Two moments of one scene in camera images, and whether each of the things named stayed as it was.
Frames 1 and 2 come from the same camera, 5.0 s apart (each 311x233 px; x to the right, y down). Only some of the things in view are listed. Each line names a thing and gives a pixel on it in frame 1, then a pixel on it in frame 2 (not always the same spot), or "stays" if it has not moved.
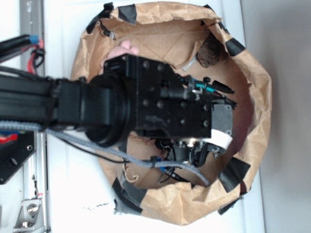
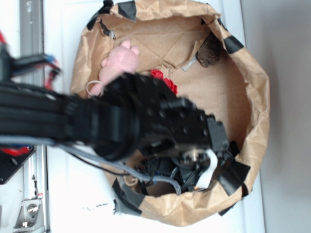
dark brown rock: [210, 51] stays
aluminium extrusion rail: [32, 48] stays
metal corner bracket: [30, 216] stays
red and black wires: [10, 47] → [13, 66]
